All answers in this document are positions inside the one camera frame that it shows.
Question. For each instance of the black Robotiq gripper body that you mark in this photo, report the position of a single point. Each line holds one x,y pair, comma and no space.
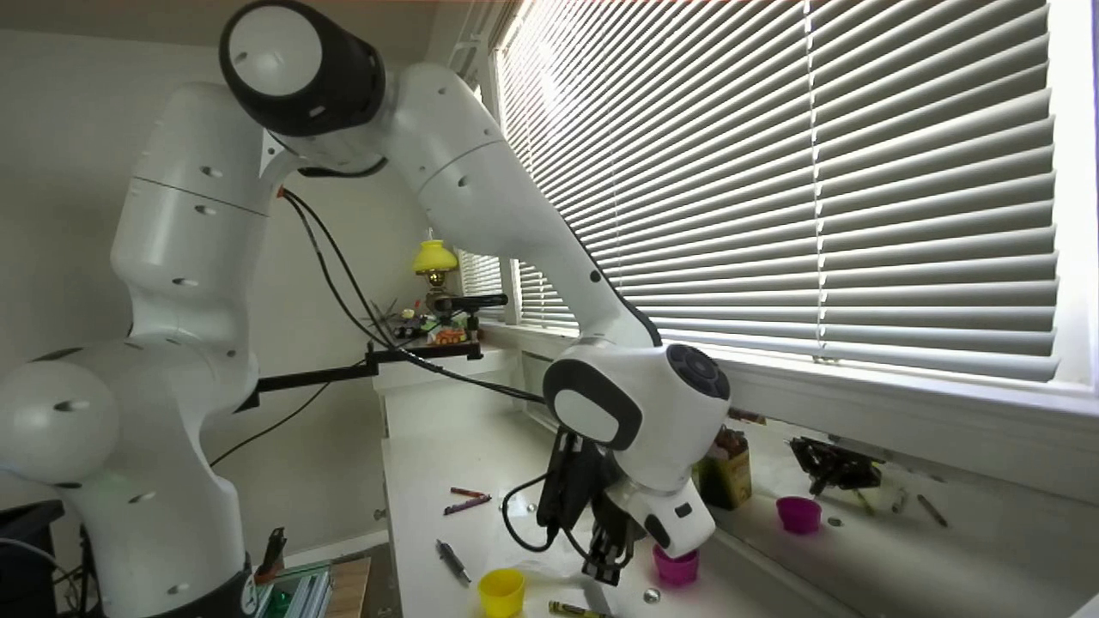
615,531

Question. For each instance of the white paper napkin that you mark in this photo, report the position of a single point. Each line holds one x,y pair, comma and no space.
561,568

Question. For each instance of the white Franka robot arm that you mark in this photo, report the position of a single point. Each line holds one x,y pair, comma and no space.
184,229

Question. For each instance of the magenta plastic cup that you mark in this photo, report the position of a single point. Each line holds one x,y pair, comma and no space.
675,571

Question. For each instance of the yellow green marker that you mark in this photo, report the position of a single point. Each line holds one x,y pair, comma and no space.
569,609

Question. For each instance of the yellow plastic cup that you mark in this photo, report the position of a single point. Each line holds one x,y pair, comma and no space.
504,593

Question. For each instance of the red crayon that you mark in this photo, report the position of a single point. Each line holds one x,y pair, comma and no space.
465,506
472,493

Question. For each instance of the dark pen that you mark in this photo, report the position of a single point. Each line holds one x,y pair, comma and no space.
452,562

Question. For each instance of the brown cardboard piece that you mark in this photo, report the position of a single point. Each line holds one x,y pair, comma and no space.
348,586

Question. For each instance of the small colourful trinkets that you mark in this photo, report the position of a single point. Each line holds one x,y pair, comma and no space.
445,331

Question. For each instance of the white window sill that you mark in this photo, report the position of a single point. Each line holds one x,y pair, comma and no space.
860,381

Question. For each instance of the green box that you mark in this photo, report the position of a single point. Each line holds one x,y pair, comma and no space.
292,593

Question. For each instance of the yellow table lamp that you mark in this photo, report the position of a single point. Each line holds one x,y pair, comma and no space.
433,259

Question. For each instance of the large white window blinds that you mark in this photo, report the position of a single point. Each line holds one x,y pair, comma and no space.
803,173

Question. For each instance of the black equipment stand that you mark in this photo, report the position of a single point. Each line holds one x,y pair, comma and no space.
30,562

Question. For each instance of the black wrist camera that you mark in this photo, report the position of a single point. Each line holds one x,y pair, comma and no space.
569,482

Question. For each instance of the black stereo camera bar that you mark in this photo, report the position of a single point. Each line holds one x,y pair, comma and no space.
469,302

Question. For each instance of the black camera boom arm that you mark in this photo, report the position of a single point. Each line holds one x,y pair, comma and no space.
321,377

